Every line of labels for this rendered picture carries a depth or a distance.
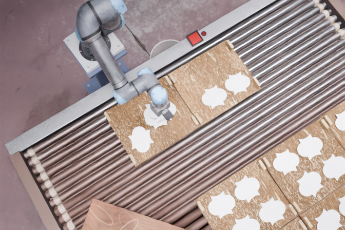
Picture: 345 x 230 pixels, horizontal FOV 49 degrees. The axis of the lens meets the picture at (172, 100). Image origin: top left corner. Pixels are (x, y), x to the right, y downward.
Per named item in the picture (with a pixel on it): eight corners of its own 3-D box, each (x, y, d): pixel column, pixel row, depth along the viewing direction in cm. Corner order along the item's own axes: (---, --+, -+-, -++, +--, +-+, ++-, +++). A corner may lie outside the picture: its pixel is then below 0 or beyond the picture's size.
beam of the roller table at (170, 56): (8, 145, 212) (3, 144, 206) (304, -28, 243) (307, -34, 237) (15, 158, 210) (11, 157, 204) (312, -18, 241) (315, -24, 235)
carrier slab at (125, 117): (103, 113, 211) (102, 112, 209) (166, 75, 217) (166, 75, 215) (135, 167, 203) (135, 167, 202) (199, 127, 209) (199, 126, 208)
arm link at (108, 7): (92, 20, 214) (84, -2, 160) (115, 7, 216) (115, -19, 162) (103, 39, 215) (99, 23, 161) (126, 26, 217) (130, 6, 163)
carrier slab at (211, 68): (167, 75, 217) (167, 74, 215) (226, 40, 223) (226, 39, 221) (200, 126, 209) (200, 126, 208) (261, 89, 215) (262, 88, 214)
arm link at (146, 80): (128, 75, 179) (140, 95, 177) (149, 63, 180) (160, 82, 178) (130, 80, 187) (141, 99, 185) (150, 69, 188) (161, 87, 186)
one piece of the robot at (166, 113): (164, 119, 185) (164, 126, 201) (177, 107, 187) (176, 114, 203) (147, 101, 187) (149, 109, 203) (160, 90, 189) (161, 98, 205)
